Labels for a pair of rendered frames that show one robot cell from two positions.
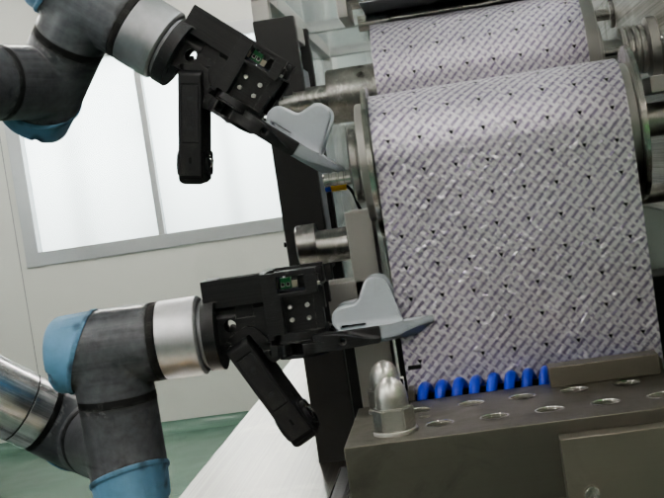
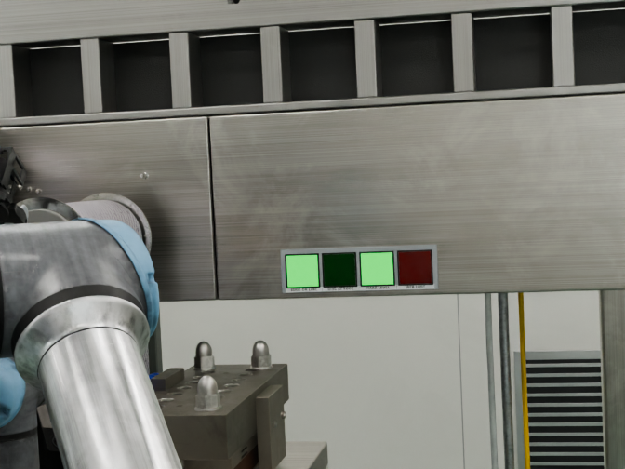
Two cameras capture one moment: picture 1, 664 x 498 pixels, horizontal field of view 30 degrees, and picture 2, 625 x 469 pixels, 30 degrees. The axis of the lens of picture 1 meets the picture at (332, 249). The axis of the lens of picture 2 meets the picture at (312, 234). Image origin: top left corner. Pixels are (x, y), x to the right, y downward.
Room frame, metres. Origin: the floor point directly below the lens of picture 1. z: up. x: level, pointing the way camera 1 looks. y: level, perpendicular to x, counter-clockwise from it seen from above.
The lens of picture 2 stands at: (0.71, 1.51, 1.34)
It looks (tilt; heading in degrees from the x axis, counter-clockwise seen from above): 3 degrees down; 275
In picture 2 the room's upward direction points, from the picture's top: 3 degrees counter-clockwise
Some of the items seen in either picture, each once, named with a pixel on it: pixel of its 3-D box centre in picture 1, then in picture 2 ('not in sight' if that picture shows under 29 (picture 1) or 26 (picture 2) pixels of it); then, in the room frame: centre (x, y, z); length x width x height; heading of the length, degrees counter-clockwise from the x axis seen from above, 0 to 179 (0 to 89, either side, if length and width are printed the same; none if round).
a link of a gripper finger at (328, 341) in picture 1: (334, 339); not in sight; (1.13, 0.01, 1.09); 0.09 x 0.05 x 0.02; 83
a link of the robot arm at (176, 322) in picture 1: (188, 336); not in sight; (1.17, 0.15, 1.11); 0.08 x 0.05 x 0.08; 174
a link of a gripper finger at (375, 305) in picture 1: (380, 307); not in sight; (1.13, -0.04, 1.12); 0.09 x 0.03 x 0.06; 83
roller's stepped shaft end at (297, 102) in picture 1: (304, 101); not in sight; (1.47, 0.01, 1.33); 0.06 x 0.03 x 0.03; 84
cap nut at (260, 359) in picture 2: not in sight; (260, 354); (0.95, -0.35, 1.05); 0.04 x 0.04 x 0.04
